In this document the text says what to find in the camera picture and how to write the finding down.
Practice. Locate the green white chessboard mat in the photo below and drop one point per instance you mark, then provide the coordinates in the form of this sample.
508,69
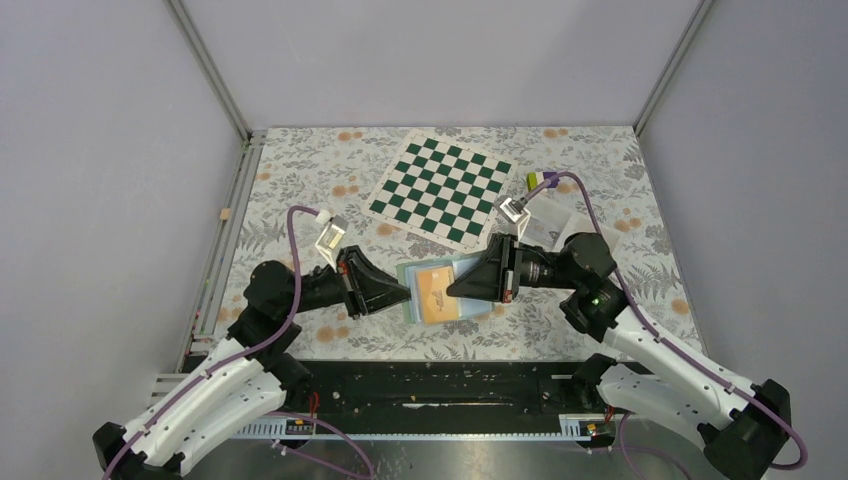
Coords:
441,190

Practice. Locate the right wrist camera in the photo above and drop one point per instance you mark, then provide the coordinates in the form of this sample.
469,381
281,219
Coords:
515,212

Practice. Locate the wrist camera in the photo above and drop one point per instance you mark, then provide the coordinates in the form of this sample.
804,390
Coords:
334,227
515,212

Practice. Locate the clear plastic compartment tray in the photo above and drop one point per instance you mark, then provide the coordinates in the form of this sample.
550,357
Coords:
545,209

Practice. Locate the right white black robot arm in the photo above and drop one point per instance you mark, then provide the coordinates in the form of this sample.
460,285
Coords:
739,425

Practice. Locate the green purple toy block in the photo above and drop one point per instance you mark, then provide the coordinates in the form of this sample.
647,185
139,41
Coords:
538,181

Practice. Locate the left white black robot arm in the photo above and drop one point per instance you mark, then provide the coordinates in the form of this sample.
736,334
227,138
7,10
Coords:
248,373

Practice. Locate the white card in tray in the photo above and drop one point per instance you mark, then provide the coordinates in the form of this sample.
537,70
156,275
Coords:
543,234

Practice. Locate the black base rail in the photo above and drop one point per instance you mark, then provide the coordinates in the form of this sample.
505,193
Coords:
439,399

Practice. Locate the green leather card holder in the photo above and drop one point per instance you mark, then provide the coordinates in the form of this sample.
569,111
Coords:
469,308

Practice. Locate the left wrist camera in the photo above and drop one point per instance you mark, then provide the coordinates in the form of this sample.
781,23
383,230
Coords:
334,227

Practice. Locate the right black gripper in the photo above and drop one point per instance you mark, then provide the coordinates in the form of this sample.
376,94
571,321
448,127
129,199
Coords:
496,276

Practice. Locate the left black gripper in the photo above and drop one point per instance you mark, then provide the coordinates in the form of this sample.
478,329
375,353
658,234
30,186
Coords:
365,287

